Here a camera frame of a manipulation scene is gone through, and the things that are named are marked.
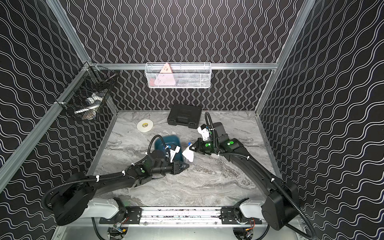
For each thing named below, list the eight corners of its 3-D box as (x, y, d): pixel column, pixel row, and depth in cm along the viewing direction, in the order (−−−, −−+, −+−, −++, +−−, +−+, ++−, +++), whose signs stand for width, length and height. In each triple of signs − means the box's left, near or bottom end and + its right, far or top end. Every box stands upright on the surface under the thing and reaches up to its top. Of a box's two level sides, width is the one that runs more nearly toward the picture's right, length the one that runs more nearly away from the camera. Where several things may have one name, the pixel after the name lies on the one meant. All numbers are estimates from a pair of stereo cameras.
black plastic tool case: (168, 128, 111) (166, 123, 107) (170, 108, 126) (169, 102, 121) (201, 128, 112) (201, 123, 107) (200, 108, 126) (200, 102, 121)
